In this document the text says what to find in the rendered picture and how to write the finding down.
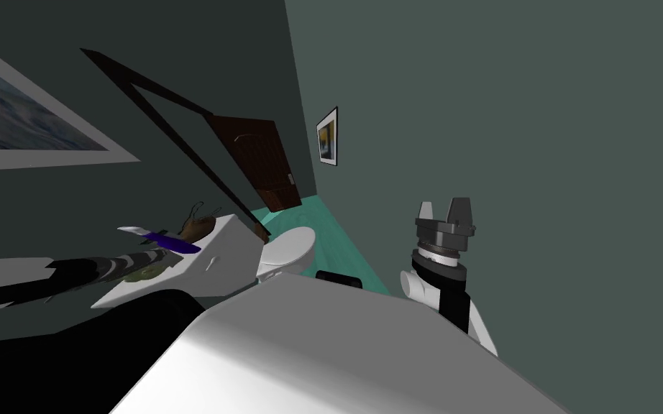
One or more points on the purple and white stick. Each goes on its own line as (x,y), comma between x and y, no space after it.
(173,241)

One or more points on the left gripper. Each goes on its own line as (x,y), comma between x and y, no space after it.
(156,261)

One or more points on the brown round pot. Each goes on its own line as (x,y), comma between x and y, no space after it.
(196,228)

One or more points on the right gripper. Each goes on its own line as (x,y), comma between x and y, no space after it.
(443,236)

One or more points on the green flat dish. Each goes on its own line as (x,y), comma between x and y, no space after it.
(143,272)

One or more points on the large grey framed picture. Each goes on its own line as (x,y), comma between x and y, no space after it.
(3,115)

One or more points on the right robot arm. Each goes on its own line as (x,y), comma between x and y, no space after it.
(455,299)

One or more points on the white toilet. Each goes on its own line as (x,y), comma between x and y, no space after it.
(288,250)

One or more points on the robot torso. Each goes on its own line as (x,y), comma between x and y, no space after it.
(320,351)

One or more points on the small black framed picture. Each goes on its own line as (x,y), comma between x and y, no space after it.
(327,137)

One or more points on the white vanity cupboard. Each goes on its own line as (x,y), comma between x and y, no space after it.
(225,253)

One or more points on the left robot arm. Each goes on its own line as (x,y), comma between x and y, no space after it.
(49,368)

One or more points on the brown wooden door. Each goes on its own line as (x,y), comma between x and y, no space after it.
(262,161)

